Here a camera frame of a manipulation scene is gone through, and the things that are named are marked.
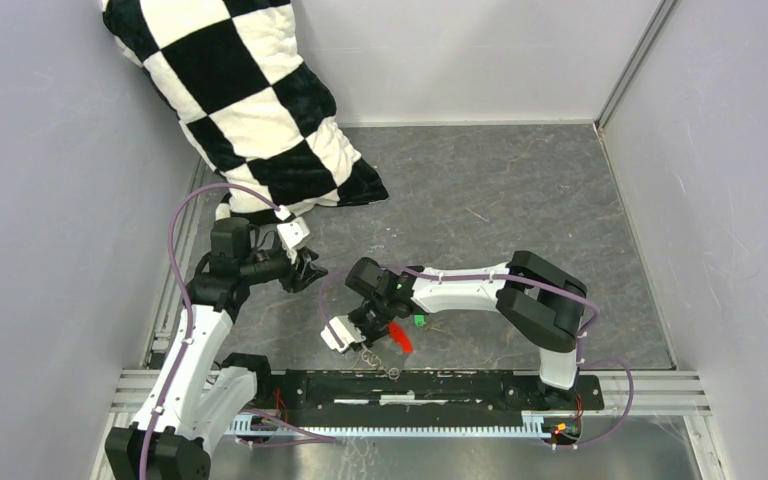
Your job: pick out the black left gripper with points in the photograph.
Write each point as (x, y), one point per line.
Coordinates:
(294, 280)

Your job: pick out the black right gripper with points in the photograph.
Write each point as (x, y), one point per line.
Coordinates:
(354, 316)

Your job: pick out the metal key holder red handle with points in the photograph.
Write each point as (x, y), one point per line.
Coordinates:
(388, 354)

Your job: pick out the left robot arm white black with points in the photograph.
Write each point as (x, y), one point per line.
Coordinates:
(176, 430)

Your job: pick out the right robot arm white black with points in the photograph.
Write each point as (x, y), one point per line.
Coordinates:
(543, 302)

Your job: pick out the black white checkered pillow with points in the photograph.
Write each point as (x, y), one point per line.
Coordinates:
(247, 102)

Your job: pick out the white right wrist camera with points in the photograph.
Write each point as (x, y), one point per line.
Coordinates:
(340, 334)

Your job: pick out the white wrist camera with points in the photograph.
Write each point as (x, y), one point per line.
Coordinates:
(294, 233)
(340, 334)

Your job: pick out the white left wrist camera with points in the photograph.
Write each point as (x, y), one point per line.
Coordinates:
(294, 233)

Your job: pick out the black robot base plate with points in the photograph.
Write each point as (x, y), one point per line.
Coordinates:
(421, 398)

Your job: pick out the aluminium frame rail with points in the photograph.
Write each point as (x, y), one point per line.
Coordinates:
(641, 393)

